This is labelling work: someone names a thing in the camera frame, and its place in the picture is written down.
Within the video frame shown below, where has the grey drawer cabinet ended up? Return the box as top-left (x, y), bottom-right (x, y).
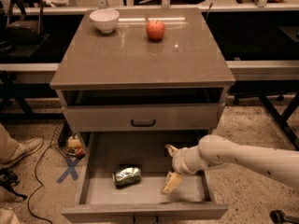
top-left (50, 7), bottom-right (236, 224)

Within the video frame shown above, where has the black caster bottom right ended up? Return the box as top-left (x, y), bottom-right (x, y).
top-left (270, 210), bottom-right (299, 224)

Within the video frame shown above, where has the red apple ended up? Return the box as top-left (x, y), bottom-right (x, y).
top-left (146, 21), bottom-right (165, 41)

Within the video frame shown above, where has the black floor cable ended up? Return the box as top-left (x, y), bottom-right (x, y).
top-left (26, 142), bottom-right (60, 224)

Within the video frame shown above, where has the white ceramic bowl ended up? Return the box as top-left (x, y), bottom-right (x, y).
top-left (90, 8), bottom-right (120, 34)

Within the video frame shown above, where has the closed grey top drawer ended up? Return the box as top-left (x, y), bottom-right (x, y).
top-left (63, 104), bottom-right (224, 133)

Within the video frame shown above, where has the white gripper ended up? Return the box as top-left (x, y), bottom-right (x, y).
top-left (161, 144), bottom-right (198, 195)

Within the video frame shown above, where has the blue tape cross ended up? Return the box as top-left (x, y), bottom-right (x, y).
top-left (57, 157), bottom-right (80, 183)

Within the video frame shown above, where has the open grey middle drawer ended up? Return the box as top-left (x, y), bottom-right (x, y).
top-left (62, 131), bottom-right (228, 224)

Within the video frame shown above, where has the black stand leg right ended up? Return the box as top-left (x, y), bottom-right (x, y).
top-left (259, 93), bottom-right (299, 150)

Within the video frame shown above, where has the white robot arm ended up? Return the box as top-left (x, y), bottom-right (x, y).
top-left (161, 134), bottom-right (299, 194)

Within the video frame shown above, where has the black chair on left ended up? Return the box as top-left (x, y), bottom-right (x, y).
top-left (0, 0), bottom-right (47, 58)

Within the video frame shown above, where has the person's shoe and leg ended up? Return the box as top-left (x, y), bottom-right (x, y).
top-left (0, 124), bottom-right (43, 169)

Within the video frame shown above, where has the green can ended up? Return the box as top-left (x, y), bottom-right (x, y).
top-left (112, 167), bottom-right (141, 187)

